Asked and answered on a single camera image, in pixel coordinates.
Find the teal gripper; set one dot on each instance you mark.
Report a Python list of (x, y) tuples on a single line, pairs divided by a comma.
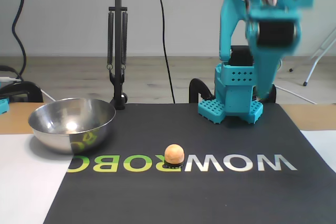
[(274, 33)]

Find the orange ball with black base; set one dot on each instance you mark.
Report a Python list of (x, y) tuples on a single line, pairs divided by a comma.
[(174, 154)]

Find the teal printed robot arm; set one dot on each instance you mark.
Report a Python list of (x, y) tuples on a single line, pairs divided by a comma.
[(233, 95)]

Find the round metal bowl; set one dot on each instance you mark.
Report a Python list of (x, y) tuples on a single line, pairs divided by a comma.
[(71, 127)]

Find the black table clamp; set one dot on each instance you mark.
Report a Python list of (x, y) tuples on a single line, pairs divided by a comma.
[(195, 87), (274, 94), (31, 89)]

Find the white metal rack legs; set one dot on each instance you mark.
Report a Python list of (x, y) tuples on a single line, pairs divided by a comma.
[(305, 83)]

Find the white paper sheet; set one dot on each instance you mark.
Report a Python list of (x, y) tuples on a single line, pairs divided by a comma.
[(26, 182), (323, 145)]

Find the black WOWROBO mat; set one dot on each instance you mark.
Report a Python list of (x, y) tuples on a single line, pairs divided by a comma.
[(183, 195)]

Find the teal printed part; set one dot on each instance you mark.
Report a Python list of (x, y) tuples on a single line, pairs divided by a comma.
[(4, 106)]

